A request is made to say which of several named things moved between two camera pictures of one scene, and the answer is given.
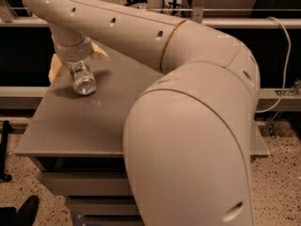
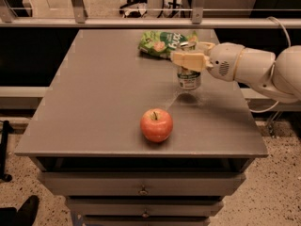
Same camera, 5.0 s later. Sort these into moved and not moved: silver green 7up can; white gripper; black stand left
Moved: white gripper; silver green 7up can
Not moved: black stand left
